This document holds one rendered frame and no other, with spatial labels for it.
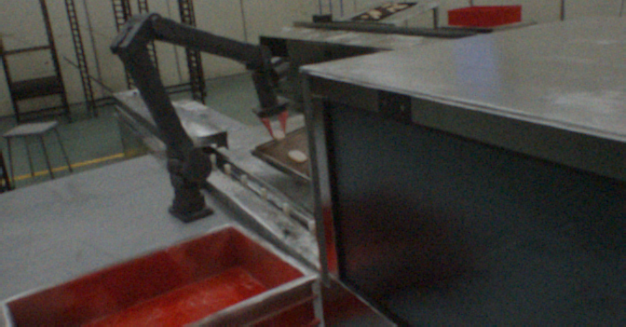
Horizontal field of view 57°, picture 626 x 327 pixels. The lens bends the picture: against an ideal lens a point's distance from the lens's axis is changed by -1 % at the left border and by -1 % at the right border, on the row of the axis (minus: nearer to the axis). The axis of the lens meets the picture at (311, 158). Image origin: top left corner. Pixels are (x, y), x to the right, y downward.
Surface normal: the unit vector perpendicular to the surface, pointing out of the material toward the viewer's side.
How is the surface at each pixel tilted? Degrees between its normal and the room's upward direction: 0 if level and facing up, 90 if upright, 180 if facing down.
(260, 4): 90
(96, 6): 90
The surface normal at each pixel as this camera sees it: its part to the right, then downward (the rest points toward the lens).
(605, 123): -0.10, -0.95
